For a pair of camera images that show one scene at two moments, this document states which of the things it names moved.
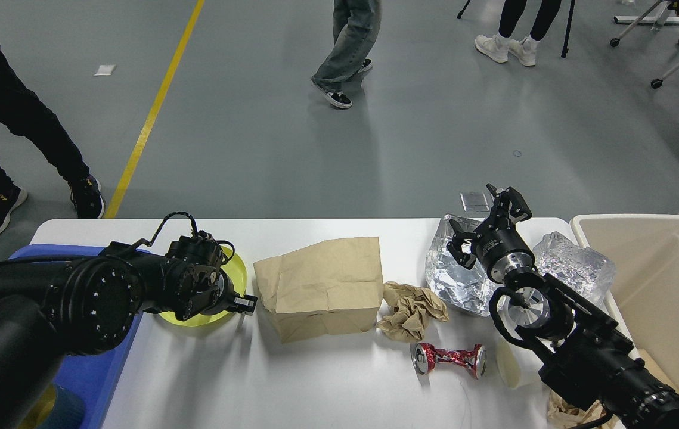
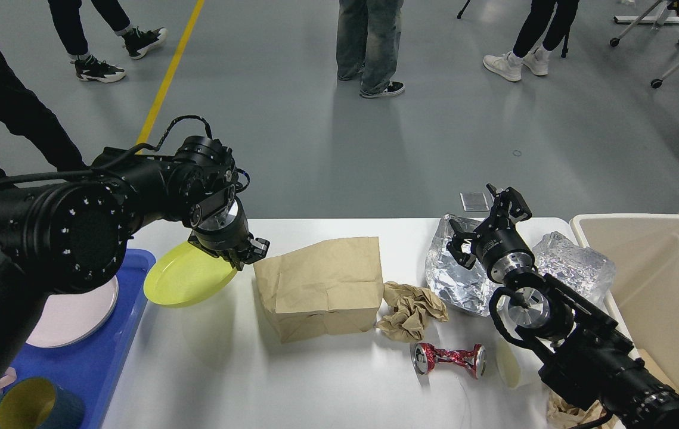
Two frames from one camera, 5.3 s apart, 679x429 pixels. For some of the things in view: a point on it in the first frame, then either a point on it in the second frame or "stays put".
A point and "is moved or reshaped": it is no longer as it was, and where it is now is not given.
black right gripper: x=503 y=253 stays put
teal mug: x=56 y=409 stays put
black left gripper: x=230 y=300 to x=225 y=233
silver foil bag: x=467 y=288 stays put
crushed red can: x=425 y=356 stays put
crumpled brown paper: x=411 y=307 stays put
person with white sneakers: x=498 y=46 to x=509 y=65
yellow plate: x=236 y=270 is moved or reshaped
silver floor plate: x=474 y=201 stays put
